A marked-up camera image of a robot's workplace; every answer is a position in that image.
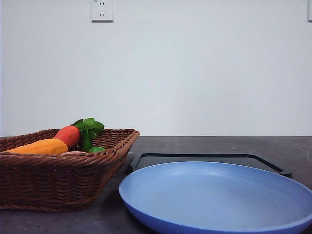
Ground blue plate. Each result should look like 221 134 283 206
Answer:
119 161 312 234

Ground brown egg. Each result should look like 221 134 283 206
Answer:
60 151 90 156

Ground brown wicker basket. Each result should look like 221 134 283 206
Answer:
0 129 140 212

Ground black tray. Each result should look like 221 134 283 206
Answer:
129 153 292 177

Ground green toy carrot leaves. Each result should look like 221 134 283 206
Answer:
71 117 105 153

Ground red-orange toy carrot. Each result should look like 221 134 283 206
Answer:
54 126 80 148

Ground yellow-orange toy vegetable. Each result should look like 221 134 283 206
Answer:
3 138 68 155

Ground white wall socket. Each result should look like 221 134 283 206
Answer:
92 0 114 23

